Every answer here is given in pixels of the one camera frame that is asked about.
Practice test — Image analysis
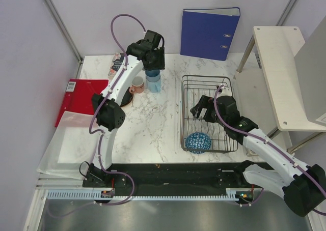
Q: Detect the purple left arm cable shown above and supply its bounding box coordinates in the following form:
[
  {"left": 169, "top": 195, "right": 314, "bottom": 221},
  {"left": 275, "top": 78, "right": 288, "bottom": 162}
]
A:
[{"left": 47, "top": 13, "right": 147, "bottom": 218}]

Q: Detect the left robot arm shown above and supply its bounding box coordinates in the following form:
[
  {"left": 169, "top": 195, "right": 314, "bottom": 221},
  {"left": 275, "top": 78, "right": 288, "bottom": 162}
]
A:
[{"left": 89, "top": 30, "right": 165, "bottom": 187}]

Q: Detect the white cable duct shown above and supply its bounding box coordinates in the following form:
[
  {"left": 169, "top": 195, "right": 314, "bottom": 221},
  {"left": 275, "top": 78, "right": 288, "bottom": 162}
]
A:
[{"left": 46, "top": 189, "right": 243, "bottom": 201}]

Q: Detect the blue tumbler cup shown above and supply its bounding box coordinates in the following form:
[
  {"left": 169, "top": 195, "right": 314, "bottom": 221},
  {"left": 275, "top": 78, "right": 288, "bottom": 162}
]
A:
[{"left": 145, "top": 70, "right": 160, "bottom": 82}]

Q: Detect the white wooden shelf unit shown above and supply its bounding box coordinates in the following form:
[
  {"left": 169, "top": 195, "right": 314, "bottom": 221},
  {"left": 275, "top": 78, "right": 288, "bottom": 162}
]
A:
[{"left": 235, "top": 26, "right": 325, "bottom": 154}]

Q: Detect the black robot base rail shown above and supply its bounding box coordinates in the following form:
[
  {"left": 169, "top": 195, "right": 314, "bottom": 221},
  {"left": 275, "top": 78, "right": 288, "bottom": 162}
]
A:
[{"left": 83, "top": 160, "right": 253, "bottom": 196}]

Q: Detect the black plate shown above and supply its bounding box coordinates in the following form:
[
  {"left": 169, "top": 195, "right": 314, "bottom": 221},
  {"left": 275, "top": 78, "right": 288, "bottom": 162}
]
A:
[{"left": 120, "top": 91, "right": 134, "bottom": 107}]

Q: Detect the blue patterned bowl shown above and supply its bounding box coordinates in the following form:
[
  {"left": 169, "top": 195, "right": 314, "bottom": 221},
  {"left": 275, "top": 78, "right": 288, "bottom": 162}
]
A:
[{"left": 185, "top": 132, "right": 211, "bottom": 154}]

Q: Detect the paperback book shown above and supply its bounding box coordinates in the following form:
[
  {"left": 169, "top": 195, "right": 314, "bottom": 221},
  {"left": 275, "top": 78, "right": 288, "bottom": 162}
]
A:
[{"left": 108, "top": 52, "right": 125, "bottom": 81}]

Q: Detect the blue ring binder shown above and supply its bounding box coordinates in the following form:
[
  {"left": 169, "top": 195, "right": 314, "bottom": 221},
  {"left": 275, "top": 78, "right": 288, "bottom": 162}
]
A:
[{"left": 180, "top": 7, "right": 241, "bottom": 61}]

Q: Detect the red folder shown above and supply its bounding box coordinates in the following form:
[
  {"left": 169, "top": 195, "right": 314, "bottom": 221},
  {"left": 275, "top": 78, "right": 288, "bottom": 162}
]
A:
[{"left": 55, "top": 79, "right": 108, "bottom": 127}]

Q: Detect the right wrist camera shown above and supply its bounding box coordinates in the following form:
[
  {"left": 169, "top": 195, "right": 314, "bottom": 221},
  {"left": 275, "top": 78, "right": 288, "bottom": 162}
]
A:
[{"left": 218, "top": 86, "right": 233, "bottom": 97}]

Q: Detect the pink ceramic mug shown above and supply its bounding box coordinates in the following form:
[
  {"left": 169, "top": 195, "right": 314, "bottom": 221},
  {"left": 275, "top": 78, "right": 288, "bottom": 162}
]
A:
[{"left": 129, "top": 76, "right": 145, "bottom": 94}]

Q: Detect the light blue handled mug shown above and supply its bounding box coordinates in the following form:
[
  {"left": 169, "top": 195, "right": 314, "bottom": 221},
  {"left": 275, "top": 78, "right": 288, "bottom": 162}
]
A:
[{"left": 146, "top": 75, "right": 161, "bottom": 93}]

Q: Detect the black wire dish rack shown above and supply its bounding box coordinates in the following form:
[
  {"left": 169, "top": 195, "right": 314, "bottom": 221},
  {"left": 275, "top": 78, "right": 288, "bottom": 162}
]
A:
[{"left": 180, "top": 75, "right": 238, "bottom": 153}]

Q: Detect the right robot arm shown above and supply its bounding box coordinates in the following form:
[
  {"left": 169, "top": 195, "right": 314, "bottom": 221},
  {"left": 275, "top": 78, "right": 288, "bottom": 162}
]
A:
[{"left": 190, "top": 96, "right": 325, "bottom": 217}]

